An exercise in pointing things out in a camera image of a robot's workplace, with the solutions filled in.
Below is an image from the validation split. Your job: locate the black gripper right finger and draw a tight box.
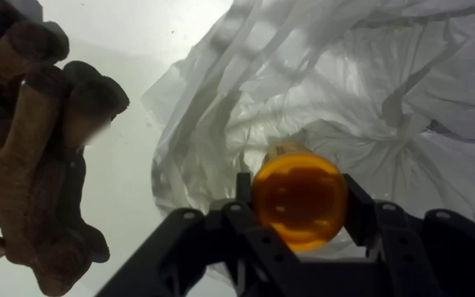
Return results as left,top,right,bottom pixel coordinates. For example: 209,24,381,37
341,174,475,297

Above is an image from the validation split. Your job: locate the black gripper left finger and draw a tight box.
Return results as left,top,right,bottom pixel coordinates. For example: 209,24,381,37
95,173,305,297

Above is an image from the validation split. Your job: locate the yellow lid dough tub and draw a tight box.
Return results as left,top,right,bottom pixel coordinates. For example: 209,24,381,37
250,145,348,252

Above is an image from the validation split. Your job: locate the white plastic bag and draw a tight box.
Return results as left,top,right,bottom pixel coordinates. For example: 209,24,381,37
143,0,475,221

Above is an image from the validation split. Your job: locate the brown plush toy animal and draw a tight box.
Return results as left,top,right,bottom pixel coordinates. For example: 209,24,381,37
0,0,128,297

